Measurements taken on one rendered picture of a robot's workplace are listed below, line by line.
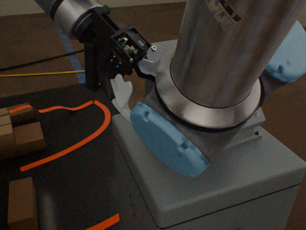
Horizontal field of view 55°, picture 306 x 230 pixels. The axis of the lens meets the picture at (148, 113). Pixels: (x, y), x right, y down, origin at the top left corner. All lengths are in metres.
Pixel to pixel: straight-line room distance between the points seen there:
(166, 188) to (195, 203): 0.07
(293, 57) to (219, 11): 0.29
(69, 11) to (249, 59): 0.36
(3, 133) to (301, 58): 1.89
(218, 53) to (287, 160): 0.54
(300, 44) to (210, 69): 0.28
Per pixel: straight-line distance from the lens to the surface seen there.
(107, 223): 1.68
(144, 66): 0.61
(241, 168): 0.75
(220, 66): 0.32
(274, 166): 0.78
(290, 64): 0.54
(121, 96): 0.53
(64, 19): 0.58
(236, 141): 0.81
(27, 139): 2.23
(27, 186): 1.81
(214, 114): 0.39
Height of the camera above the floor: 1.33
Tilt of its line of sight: 31 degrees down
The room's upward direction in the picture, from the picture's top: straight up
